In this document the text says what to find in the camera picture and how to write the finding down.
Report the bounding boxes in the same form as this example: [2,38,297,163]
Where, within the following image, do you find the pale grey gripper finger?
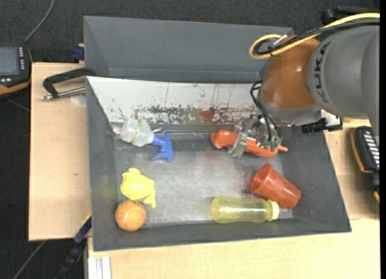
[227,135,242,155]
[234,132,249,159]

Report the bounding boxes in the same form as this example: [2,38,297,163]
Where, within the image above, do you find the orange spray bottle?
[210,129,289,158]

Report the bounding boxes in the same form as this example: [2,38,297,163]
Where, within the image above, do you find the grey metal bin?
[83,15,353,252]

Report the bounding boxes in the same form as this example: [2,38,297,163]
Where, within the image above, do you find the orange plastic cup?
[249,162,302,210]

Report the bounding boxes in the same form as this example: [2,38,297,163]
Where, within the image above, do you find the yellow clear plastic bottle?
[210,195,280,224]

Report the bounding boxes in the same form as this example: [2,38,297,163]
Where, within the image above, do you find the clear spray bottle blue trigger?
[119,117,174,163]

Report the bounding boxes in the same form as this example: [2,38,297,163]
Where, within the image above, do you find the yellow toy duck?
[120,167,157,209]

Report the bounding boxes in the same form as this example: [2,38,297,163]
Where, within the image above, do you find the orange ball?
[114,200,148,232]

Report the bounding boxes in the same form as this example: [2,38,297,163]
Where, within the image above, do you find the pale wood board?
[28,62,93,242]

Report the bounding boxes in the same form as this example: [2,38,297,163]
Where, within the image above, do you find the black cylinder on white bracket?
[300,109,344,135]

